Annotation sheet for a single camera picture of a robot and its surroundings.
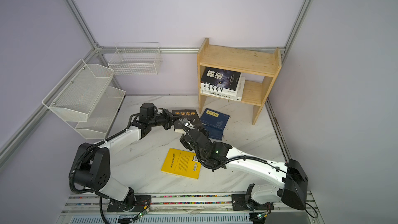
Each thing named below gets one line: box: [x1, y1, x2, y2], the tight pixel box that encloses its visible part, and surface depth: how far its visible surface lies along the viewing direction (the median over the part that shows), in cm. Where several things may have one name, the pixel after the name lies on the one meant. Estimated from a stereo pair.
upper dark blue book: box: [199, 107, 231, 138], surface depth 106 cm
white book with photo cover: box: [200, 70, 243, 96], surface depth 89 cm
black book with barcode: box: [201, 66, 241, 91], surface depth 89 cm
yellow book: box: [160, 147, 202, 180], surface depth 86 cm
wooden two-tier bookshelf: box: [196, 37, 282, 125], surface depth 81 cm
